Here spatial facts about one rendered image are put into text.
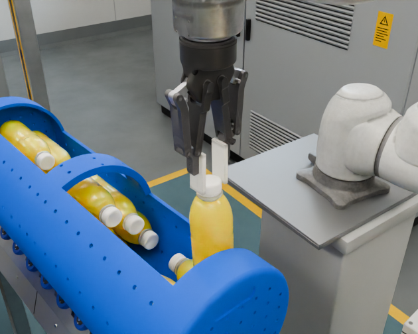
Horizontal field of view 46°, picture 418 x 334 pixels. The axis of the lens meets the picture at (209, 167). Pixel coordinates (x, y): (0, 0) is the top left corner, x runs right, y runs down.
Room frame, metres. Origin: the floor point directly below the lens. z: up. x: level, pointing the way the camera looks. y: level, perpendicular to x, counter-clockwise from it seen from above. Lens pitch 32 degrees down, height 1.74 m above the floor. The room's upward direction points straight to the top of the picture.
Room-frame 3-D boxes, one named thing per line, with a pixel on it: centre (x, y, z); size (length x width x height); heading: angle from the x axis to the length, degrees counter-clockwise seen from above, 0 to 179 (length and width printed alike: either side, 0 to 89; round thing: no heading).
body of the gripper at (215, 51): (0.63, 0.00, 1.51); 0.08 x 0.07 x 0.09; 132
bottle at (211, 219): (0.63, -0.01, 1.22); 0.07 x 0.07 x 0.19
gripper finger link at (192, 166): (0.60, 0.03, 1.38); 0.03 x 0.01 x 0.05; 132
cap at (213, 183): (0.63, 0.00, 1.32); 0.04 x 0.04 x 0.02
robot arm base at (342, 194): (1.11, -0.35, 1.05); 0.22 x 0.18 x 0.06; 30
